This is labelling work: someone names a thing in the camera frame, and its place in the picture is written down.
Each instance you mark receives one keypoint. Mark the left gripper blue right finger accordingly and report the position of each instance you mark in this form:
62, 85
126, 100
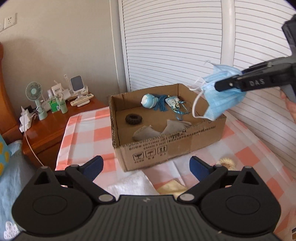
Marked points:
199, 168

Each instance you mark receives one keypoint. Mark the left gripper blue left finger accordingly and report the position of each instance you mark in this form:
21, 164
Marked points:
93, 168

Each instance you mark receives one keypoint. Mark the cream fluffy hair scrunchie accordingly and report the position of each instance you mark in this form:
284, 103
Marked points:
228, 163

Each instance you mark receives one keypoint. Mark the yellow cleaning cloth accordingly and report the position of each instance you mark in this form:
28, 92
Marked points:
173, 188

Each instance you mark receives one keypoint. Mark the white towel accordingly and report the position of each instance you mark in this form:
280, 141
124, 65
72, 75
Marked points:
135, 184

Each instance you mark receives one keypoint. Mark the blue floral sachet bag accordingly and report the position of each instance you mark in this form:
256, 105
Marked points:
177, 106

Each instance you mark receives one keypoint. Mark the small grey cloth pouch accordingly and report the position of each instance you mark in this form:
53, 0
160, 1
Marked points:
144, 133

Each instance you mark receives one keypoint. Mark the dark brown hair scrunchie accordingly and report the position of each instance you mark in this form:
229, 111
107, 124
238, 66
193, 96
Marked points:
133, 119

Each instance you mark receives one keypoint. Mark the blue surgical face mask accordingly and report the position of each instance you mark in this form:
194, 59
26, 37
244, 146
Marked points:
218, 102

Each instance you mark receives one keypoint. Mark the round blue white plush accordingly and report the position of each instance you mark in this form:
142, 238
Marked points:
149, 101

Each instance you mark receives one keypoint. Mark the person right hand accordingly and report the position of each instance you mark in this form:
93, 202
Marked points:
291, 107

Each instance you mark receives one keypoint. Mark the orange white checkered cloth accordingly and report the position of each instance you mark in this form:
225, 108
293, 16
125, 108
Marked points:
88, 134

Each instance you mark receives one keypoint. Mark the wooden nightstand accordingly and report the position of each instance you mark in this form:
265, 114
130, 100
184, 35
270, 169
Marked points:
41, 143

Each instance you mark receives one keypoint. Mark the brown cardboard box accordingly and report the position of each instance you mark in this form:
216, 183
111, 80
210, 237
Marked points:
177, 137

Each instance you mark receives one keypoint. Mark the white remote control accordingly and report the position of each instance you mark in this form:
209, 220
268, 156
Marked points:
81, 101

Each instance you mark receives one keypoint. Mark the light blue bedsheet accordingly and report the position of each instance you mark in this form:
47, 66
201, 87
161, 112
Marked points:
16, 176

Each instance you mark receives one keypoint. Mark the green bottle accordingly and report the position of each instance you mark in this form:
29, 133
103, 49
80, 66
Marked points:
61, 103

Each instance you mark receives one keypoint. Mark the white power strip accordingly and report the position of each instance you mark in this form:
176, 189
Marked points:
25, 120

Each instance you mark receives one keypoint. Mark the yellow blue snack bag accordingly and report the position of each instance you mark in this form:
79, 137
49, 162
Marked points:
5, 155

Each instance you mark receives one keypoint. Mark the phone stand with screen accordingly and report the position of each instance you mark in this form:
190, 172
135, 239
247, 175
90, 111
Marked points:
78, 87

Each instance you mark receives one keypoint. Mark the wooden headboard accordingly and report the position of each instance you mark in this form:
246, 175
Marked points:
9, 123

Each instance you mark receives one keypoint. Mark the green handheld fan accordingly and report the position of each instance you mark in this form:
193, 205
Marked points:
34, 93

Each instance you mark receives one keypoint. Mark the white louvered closet door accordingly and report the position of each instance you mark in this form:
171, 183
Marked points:
168, 42

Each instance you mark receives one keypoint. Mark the wall power socket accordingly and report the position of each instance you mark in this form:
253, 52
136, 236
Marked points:
7, 22

